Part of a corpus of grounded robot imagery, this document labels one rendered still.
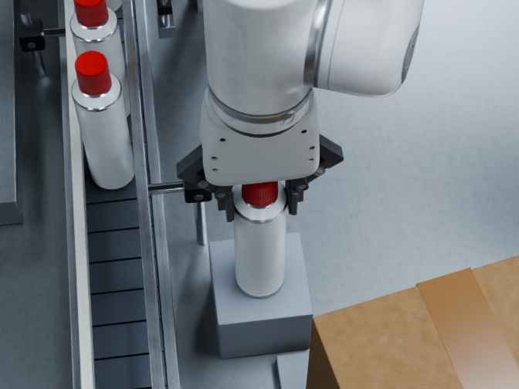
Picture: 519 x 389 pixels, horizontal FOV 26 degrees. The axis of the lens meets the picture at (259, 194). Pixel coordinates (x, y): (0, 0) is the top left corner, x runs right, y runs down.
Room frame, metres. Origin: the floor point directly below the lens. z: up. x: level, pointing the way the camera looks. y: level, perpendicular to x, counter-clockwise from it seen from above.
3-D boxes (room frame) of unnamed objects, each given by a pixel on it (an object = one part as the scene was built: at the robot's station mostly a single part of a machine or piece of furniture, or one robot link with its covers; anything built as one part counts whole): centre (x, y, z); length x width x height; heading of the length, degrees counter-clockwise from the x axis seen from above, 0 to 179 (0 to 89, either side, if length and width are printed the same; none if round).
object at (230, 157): (0.54, 0.00, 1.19); 0.10 x 0.07 x 0.11; 97
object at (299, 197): (0.55, -0.04, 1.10); 0.03 x 0.03 x 0.07; 7
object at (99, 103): (0.70, 0.17, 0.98); 0.05 x 0.05 x 0.20
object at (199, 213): (0.63, 0.09, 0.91); 0.07 x 0.03 x 0.17; 97
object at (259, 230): (0.54, 0.00, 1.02); 0.05 x 0.05 x 0.20
